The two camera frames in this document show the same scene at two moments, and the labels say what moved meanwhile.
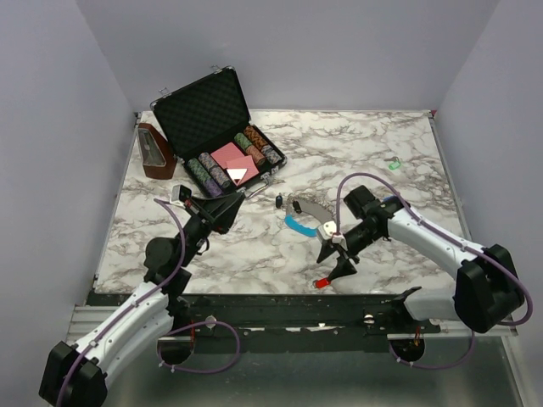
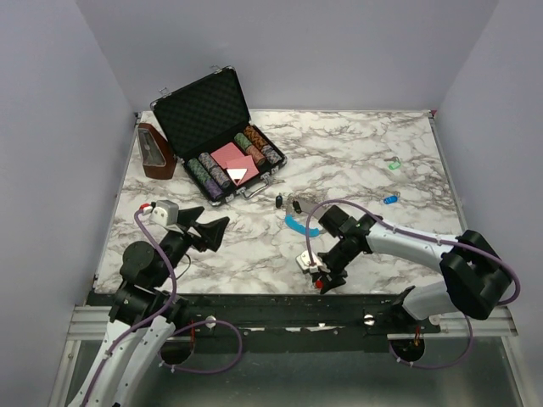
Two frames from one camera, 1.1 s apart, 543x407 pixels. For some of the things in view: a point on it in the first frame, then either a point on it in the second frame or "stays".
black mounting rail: x=205 y=316 stays
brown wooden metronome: x=158 y=158 stays
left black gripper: x=216 y=214 → x=211 y=234
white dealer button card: x=237 y=174 stays
